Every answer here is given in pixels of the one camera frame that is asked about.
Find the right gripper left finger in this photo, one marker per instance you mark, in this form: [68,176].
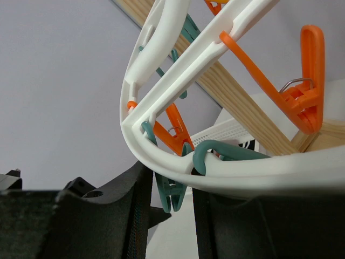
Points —
[111,221]

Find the white perforated plastic basket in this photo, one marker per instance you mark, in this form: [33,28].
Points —
[229,131]

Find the black sock with white stripes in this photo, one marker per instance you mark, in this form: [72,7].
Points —
[248,144]

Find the wooden hanger stand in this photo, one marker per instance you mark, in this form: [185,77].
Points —
[169,63]

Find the orange clothespin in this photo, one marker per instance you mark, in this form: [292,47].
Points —
[177,137]
[302,99]

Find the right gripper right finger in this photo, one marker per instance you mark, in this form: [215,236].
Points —
[269,226]

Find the white round clip hanger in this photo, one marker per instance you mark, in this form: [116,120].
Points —
[300,174]

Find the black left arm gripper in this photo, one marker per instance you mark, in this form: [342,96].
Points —
[80,187]

